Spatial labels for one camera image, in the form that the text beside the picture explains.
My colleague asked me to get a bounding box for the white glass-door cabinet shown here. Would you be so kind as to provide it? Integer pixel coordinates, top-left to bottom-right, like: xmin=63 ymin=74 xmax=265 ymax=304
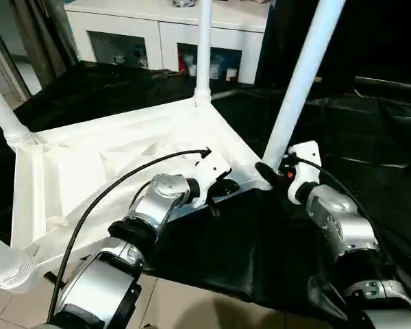
xmin=63 ymin=0 xmax=271 ymax=85

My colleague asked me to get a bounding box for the white plastic table leg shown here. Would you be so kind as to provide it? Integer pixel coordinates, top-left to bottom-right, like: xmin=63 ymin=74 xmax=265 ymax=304
xmin=193 ymin=0 xmax=213 ymax=110
xmin=0 ymin=73 xmax=40 ymax=147
xmin=0 ymin=231 xmax=35 ymax=291
xmin=262 ymin=0 xmax=347 ymax=171

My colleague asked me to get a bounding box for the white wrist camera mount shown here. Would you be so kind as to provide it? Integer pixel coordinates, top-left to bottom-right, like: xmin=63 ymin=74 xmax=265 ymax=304
xmin=186 ymin=150 xmax=232 ymax=208
xmin=286 ymin=140 xmax=321 ymax=205

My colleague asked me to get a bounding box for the grey curtain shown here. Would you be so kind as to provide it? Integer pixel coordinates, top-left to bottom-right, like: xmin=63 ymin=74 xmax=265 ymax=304
xmin=0 ymin=0 xmax=79 ymax=100

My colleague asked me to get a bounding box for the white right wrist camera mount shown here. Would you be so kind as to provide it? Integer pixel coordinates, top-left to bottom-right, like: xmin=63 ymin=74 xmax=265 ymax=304
xmin=286 ymin=140 xmax=321 ymax=205

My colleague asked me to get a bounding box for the black cabinet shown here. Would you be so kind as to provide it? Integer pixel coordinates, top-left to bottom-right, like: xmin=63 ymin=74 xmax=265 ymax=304
xmin=260 ymin=0 xmax=411 ymax=86

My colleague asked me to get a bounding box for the black metal stand bar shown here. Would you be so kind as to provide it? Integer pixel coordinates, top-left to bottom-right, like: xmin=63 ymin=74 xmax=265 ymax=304
xmin=43 ymin=270 xmax=64 ymax=287

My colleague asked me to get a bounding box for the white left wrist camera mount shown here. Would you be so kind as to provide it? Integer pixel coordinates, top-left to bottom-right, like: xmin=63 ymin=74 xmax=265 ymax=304
xmin=186 ymin=150 xmax=232 ymax=208

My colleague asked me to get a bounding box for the black work mat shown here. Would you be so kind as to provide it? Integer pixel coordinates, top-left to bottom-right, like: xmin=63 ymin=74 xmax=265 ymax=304
xmin=0 ymin=60 xmax=411 ymax=325

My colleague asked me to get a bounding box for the white plastic table top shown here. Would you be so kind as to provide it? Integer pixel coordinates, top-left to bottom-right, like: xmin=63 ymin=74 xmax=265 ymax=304
xmin=0 ymin=97 xmax=273 ymax=295

